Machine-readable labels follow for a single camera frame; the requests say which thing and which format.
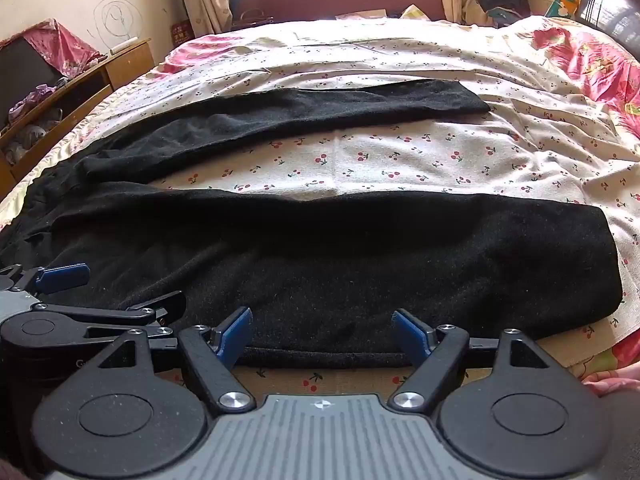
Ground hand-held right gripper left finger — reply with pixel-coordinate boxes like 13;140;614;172
95;306;253;414

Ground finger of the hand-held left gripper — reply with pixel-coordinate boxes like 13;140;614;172
27;262;92;293
37;290;187;353

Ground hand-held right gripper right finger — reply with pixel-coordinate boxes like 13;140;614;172
391;309;551;414

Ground black pants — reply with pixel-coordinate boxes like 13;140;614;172
0;79;623;368

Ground clothes in desk shelf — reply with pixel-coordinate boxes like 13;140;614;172
0;105;66;167

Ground cherry print bed sheet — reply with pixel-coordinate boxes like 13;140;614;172
75;19;640;396

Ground purple cloth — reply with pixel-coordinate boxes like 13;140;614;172
7;82;68;117

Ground black monitor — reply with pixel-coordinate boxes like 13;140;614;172
0;37;67;128

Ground wooden desk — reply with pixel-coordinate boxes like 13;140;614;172
0;37;156;201

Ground television under pink cloth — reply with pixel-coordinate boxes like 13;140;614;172
0;17;108;92

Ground red box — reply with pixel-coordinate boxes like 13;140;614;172
170;20;196;47

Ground pink floral bed sheet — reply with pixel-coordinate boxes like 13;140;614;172
0;14;640;376

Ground pile of dark clothes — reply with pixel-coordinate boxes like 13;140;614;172
462;0;532;29

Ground colourful printed bag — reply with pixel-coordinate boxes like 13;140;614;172
545;0;581;19

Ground dark wooden board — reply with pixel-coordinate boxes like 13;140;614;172
575;0;640;67

